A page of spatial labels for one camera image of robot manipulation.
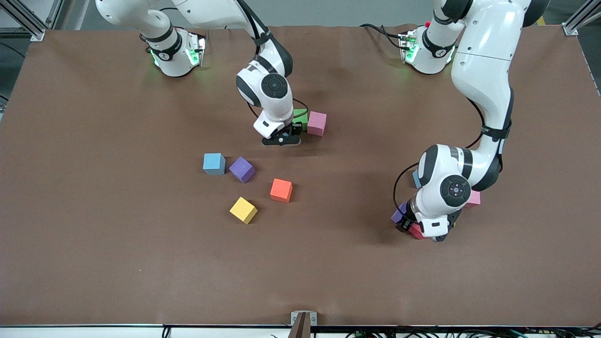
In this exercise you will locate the blue foam cube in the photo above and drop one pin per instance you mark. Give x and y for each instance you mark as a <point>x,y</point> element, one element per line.
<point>213,163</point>
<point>416,179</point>

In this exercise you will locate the pink foam cube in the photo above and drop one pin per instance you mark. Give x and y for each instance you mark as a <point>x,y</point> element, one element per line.
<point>474,199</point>
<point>317,123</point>

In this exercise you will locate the grey metal edge bracket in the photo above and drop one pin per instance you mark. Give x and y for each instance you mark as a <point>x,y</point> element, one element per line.
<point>304,324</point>

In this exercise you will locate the orange foam cube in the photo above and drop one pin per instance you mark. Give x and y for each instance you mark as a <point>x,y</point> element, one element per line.
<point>281,190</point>

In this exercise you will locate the green foam cube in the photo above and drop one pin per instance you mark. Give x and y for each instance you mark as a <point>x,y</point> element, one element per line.
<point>301,115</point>

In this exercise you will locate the aluminium frame profile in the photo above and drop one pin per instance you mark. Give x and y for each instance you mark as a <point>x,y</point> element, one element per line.
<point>580,19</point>
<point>28,21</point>

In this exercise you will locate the brown table mat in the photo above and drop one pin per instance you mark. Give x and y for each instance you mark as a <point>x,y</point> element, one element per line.
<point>141,258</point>

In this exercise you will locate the red foam cube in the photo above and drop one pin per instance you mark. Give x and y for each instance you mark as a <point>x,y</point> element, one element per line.
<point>416,232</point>

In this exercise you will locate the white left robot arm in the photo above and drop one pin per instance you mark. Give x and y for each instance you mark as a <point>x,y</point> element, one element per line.
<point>483,70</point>

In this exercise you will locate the yellow foam cube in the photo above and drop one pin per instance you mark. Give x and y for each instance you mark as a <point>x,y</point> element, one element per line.
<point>243,210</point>

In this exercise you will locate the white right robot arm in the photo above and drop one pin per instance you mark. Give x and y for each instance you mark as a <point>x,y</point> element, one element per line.
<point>272,89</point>

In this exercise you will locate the purple foam cube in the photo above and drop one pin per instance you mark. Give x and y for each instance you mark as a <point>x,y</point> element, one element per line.
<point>399,215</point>
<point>242,169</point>

